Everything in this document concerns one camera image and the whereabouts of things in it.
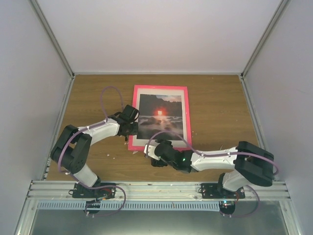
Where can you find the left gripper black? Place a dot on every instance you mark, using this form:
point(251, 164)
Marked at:
point(135, 130)

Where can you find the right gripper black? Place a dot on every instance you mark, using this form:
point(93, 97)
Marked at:
point(165, 142)

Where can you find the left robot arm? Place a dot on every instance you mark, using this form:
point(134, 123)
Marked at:
point(71, 150)

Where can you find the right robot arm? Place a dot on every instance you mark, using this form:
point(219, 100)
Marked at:
point(247, 163)

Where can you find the sunset photo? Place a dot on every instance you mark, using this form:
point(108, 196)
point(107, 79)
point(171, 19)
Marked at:
point(159, 113)

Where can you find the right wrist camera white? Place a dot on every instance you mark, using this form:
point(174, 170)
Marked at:
point(149, 151)

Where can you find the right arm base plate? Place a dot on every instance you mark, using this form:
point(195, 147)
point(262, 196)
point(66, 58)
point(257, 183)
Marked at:
point(216, 191)

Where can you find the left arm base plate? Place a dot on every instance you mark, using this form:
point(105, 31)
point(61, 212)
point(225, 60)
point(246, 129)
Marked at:
point(107, 191)

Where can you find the aluminium front rail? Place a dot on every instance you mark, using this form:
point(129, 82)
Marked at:
point(150, 191)

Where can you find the grey slotted cable duct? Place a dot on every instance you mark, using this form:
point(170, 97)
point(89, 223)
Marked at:
point(131, 205)

